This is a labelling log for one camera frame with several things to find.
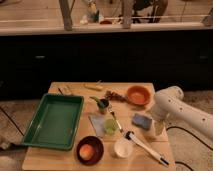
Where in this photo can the grey cloth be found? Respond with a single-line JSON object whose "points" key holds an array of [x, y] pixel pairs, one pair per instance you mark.
{"points": [[98, 124]]}

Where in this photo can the orange fruit in bowl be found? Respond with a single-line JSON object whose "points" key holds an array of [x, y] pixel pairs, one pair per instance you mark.
{"points": [[86, 152]]}

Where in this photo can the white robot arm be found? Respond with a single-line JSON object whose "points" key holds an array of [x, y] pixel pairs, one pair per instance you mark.
{"points": [[169, 101]]}

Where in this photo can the green toy pot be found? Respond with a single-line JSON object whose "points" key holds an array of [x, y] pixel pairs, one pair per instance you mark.
{"points": [[102, 104]]}

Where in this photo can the metal spoon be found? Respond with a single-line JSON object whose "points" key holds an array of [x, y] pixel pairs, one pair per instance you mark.
{"points": [[114, 116]]}

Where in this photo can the orange bowl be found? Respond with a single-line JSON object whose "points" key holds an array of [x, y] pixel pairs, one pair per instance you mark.
{"points": [[138, 95]]}

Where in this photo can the dark red bowl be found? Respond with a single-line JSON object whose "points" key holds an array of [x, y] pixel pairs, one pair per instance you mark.
{"points": [[97, 144]]}

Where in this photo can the blue sponge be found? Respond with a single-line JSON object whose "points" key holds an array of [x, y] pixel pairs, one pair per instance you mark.
{"points": [[142, 121]]}

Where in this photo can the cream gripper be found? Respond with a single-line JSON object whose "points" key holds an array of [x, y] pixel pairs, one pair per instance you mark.
{"points": [[158, 127]]}

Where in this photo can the green plastic tray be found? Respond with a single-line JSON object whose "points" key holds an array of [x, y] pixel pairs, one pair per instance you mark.
{"points": [[55, 122]]}

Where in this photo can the white handled brush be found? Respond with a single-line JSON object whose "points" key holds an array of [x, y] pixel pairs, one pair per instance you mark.
{"points": [[130, 135]]}

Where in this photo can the small pale stick item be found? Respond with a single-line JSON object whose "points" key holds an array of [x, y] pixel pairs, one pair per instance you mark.
{"points": [[63, 89]]}

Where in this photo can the brown dried cluster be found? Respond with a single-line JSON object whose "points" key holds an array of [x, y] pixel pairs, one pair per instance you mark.
{"points": [[113, 96]]}

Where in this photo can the white cup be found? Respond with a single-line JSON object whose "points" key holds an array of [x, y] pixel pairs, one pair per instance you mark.
{"points": [[123, 148]]}

